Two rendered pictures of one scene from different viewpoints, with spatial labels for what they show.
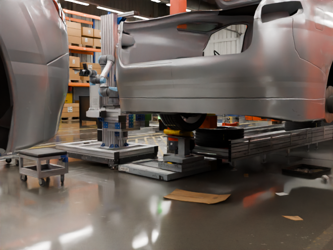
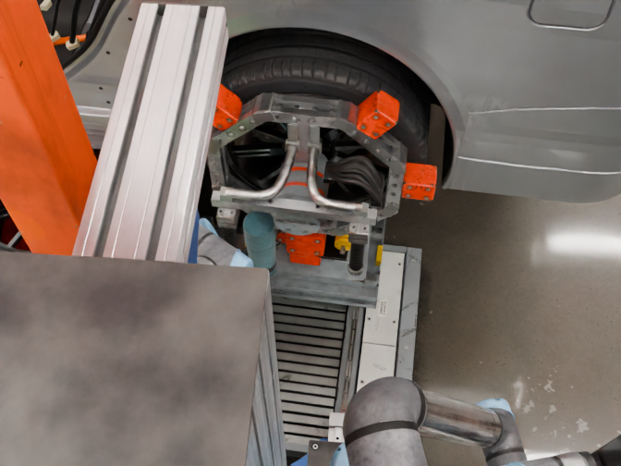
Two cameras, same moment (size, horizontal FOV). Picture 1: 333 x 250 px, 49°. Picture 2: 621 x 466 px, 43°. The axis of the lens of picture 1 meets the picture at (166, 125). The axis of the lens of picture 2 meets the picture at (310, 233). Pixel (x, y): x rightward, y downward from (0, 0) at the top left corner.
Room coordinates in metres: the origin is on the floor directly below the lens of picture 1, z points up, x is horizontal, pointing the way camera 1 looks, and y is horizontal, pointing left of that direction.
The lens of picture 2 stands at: (5.17, 1.00, 2.60)
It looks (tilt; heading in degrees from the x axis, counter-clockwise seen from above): 58 degrees down; 235
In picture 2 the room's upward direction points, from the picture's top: straight up
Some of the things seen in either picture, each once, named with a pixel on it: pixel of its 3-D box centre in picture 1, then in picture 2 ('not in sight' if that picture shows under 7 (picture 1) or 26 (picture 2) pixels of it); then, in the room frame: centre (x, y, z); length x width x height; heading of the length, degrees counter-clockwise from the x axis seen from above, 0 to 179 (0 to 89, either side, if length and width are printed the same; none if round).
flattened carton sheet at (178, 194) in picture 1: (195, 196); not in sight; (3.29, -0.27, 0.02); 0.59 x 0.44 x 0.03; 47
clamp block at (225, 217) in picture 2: not in sight; (229, 208); (4.68, -0.05, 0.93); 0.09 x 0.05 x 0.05; 47
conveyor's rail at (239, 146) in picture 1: (276, 140); not in sight; (5.39, -1.62, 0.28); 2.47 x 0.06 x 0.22; 137
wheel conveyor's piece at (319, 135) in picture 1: (300, 135); not in sight; (6.93, -2.52, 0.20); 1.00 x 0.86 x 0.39; 137
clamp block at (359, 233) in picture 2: not in sight; (359, 224); (4.44, 0.18, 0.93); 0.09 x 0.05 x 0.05; 47
